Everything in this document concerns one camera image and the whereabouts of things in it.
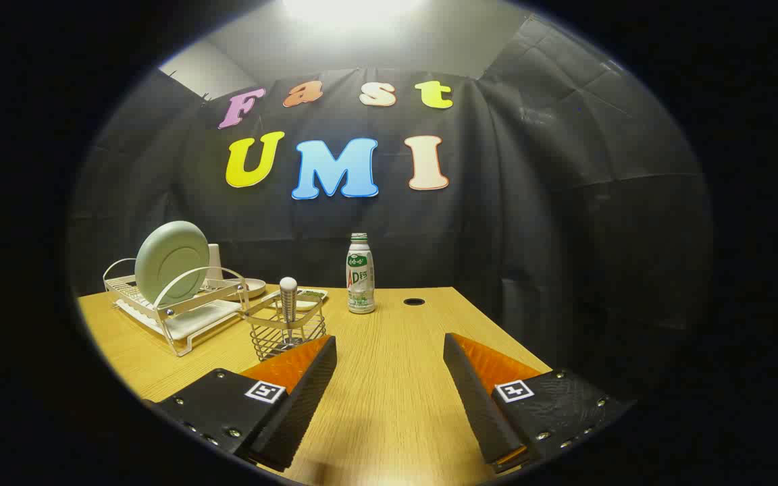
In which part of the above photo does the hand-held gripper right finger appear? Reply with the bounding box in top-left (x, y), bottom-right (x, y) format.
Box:
top-left (443, 332), bottom-right (636, 475)

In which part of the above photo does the white green drink bottle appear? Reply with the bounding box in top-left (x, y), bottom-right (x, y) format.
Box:
top-left (346, 233), bottom-right (376, 315)

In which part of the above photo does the white wire dish rack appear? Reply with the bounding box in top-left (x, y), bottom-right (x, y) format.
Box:
top-left (103, 258), bottom-right (251, 357)

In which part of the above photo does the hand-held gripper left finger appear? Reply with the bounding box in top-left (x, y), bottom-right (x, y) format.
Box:
top-left (142, 334), bottom-right (338, 473)

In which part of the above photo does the striped handle spoon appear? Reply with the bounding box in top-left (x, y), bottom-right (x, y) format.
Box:
top-left (279, 277), bottom-right (299, 345)

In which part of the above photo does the white compartment tray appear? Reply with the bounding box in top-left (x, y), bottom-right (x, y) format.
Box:
top-left (261, 288), bottom-right (328, 311)

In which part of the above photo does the pale green plate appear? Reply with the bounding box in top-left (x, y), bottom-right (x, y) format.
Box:
top-left (134, 221), bottom-right (211, 306)

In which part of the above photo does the metal wire basket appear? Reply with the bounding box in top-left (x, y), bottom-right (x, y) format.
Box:
top-left (239, 289), bottom-right (328, 362)

